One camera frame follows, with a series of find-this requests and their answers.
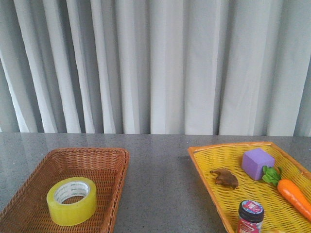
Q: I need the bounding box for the yellow tape roll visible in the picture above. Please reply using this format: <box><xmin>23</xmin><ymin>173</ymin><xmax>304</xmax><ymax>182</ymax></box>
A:
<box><xmin>46</xmin><ymin>177</ymin><xmax>97</xmax><ymax>226</ymax></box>

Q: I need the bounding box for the white pleated curtain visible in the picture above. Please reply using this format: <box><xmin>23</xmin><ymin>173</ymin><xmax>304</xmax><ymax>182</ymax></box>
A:
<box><xmin>0</xmin><ymin>0</ymin><xmax>311</xmax><ymax>136</ymax></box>

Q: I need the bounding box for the brown toy animal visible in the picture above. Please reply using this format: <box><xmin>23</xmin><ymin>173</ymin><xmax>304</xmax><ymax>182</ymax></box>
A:
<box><xmin>210</xmin><ymin>168</ymin><xmax>239</xmax><ymax>189</ymax></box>

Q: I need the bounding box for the purple foam cube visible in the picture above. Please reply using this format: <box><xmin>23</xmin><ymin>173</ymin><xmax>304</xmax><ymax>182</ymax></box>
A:
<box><xmin>242</xmin><ymin>148</ymin><xmax>275</xmax><ymax>181</ymax></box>

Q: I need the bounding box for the orange toy carrot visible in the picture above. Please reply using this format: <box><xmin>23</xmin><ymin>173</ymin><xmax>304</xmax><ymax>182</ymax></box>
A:
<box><xmin>262</xmin><ymin>166</ymin><xmax>311</xmax><ymax>221</ymax></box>

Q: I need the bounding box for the pink labelled black-lid bottle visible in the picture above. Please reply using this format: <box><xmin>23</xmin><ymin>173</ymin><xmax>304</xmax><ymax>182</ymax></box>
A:
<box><xmin>237</xmin><ymin>200</ymin><xmax>264</xmax><ymax>233</ymax></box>

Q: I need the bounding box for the brown wicker basket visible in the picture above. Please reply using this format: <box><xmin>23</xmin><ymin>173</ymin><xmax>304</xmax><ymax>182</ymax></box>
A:
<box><xmin>0</xmin><ymin>148</ymin><xmax>129</xmax><ymax>233</ymax></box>

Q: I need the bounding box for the yellow wicker basket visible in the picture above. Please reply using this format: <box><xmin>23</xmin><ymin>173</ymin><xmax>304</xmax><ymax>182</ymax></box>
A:
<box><xmin>188</xmin><ymin>142</ymin><xmax>311</xmax><ymax>233</ymax></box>

